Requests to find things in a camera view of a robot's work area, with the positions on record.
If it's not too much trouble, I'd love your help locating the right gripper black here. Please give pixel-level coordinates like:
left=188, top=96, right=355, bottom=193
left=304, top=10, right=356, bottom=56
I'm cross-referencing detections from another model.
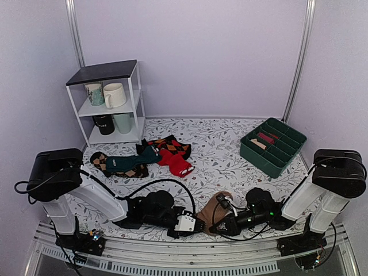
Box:
left=210, top=210, right=270, bottom=238

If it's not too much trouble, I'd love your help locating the tan ribbed sock brown cuff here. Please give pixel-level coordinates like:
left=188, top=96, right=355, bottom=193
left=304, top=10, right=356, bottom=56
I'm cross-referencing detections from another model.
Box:
left=196, top=191, right=233, bottom=236

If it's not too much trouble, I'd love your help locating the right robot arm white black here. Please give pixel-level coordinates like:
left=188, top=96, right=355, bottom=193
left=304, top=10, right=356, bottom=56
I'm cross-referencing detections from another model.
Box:
left=211, top=149, right=367, bottom=251

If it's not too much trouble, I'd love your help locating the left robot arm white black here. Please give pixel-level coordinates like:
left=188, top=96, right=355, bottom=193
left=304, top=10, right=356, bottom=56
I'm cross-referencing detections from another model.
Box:
left=14, top=148, right=206, bottom=250

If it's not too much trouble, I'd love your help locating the floral patterned table mat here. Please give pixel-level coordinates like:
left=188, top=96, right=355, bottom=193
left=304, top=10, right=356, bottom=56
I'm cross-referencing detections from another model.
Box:
left=59, top=117, right=325, bottom=242

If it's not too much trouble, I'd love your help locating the red sock white trim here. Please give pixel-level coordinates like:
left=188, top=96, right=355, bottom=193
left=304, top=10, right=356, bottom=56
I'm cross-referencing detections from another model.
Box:
left=158, top=149, right=195, bottom=178

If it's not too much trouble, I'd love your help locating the argyle brown orange sock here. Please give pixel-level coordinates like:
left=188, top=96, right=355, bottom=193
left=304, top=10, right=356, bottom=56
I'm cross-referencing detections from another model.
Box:
left=148, top=135, right=191, bottom=160

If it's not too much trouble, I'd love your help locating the rolled beige sock in box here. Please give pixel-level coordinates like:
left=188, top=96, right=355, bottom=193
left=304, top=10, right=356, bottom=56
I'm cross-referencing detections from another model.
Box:
left=251, top=139, right=267, bottom=150

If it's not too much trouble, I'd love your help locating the green divided storage box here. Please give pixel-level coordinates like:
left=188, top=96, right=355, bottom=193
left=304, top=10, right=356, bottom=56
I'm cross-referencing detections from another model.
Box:
left=239, top=117, right=307, bottom=179

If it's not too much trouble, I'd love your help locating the black sock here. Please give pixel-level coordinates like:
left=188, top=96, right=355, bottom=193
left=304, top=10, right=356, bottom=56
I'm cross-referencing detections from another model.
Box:
left=136, top=139, right=149, bottom=155

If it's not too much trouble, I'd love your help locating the rolled red sock in box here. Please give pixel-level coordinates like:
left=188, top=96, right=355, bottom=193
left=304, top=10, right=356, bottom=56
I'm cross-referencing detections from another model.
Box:
left=257, top=132, right=279, bottom=144

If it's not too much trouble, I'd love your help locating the dark teal sock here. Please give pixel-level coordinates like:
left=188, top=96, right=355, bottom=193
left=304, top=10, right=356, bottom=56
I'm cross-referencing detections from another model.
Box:
left=107, top=146, right=161, bottom=171

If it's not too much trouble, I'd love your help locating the argyle sock brown beige left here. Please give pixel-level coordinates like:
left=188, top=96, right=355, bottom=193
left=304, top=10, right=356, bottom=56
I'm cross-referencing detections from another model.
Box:
left=89, top=152, right=149, bottom=179

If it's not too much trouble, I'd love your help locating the pale green mug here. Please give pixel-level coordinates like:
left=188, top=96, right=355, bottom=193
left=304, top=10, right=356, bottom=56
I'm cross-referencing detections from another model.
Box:
left=113, top=113, right=131, bottom=134

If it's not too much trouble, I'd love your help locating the black mug white text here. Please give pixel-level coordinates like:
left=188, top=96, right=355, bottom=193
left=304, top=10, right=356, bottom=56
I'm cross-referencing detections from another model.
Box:
left=93, top=114, right=115, bottom=135

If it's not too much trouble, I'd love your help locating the cream ceramic mug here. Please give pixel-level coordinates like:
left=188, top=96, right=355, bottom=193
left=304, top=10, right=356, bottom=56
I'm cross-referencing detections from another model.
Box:
left=103, top=83, right=127, bottom=109

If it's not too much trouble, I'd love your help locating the white metal shelf black top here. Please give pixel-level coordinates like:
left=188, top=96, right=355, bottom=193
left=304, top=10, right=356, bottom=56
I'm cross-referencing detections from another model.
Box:
left=66, top=60, right=145, bottom=147

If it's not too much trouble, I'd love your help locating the teal patterned mug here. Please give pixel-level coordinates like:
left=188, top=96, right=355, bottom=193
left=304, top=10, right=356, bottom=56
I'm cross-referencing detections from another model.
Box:
left=84, top=82, right=105, bottom=106

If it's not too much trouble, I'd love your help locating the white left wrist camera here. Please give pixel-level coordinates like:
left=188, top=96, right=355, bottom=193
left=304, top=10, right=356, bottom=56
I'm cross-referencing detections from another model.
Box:
left=174, top=215, right=196, bottom=232

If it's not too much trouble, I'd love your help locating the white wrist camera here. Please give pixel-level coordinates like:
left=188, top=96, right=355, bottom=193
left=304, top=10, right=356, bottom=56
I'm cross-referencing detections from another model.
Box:
left=174, top=215, right=196, bottom=232
left=216, top=193, right=233, bottom=209

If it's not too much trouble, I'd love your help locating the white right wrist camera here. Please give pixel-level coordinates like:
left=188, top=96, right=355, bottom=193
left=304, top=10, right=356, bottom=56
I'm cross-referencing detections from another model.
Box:
left=216, top=193, right=233, bottom=209

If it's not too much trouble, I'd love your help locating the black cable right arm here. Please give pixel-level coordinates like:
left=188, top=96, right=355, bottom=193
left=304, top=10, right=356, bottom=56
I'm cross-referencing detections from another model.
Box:
left=211, top=198, right=277, bottom=242

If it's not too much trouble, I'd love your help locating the aluminium front rail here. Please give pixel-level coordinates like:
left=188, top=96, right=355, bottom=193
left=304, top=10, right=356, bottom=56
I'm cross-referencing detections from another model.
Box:
left=25, top=223, right=361, bottom=275

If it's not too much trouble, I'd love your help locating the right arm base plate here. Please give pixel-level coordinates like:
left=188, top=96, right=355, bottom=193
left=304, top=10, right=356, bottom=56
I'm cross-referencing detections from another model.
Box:
left=277, top=223, right=327, bottom=270

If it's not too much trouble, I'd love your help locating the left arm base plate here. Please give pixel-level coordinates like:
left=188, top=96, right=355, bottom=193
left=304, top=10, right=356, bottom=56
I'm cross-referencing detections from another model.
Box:
left=55, top=216, right=106, bottom=256

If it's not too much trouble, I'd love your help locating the black cable left base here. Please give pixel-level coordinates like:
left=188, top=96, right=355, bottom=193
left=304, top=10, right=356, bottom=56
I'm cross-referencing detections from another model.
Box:
left=51, top=227, right=87, bottom=276

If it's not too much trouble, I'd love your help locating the right aluminium corner post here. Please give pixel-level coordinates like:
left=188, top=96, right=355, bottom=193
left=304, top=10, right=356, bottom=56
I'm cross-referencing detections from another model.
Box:
left=282, top=0, right=316, bottom=123

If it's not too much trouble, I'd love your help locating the aluminium corner post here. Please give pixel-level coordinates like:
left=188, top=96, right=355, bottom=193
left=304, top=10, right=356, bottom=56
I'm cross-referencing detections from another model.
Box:
left=65, top=0, right=85, bottom=68
left=282, top=0, right=316, bottom=123

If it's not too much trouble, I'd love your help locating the left aluminium corner post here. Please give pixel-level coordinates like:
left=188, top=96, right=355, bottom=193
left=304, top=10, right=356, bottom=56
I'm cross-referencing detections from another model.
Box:
left=65, top=0, right=85, bottom=68

